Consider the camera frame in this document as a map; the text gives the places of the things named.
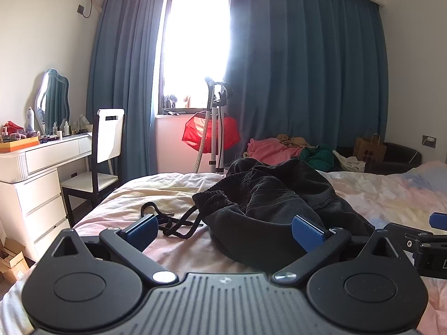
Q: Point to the white spray bottle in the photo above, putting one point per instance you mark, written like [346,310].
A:
[30,118]

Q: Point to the red pouch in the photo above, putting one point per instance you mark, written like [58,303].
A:
[12,126]

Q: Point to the clear triangular bottle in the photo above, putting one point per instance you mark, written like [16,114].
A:
[65,127]

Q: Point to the black wall socket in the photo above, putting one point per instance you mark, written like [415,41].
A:
[81,9]

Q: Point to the orange tray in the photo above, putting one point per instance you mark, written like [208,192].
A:
[21,144]

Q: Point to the black armchair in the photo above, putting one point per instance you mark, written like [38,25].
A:
[401,155]

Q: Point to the red cloth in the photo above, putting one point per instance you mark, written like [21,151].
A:
[193,132]

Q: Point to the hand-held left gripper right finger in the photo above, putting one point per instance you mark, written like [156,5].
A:
[309,232]

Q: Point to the green clothes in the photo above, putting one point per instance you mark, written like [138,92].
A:
[319,157]

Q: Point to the white and black chair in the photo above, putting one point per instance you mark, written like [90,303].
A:
[110,136]

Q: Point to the wavy frame mirror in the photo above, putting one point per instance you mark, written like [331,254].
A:
[56,97]

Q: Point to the grey wall outlet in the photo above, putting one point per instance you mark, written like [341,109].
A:
[429,141]

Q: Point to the brown paper bag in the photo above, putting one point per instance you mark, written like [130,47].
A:
[370,150]

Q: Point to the small cosmetic bottle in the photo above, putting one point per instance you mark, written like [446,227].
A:
[55,128]

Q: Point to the cardboard box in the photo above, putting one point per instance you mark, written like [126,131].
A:
[14,268]
[12,247]

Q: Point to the white cloth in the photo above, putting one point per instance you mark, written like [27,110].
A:
[349,164]

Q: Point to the window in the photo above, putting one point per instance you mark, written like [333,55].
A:
[195,42]

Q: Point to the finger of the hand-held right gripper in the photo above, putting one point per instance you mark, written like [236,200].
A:
[408,235]
[439,220]

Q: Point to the white garment steamer pole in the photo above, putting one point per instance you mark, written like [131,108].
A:
[212,122]

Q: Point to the white dressing table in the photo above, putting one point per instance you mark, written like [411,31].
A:
[42,188]

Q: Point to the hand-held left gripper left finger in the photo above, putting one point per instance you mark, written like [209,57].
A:
[141,232]

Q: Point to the tan cloth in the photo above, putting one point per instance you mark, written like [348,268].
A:
[297,141]

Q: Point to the blue curtain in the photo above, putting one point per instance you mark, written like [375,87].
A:
[122,76]
[307,59]

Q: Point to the pink clothes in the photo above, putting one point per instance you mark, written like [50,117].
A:
[272,150]

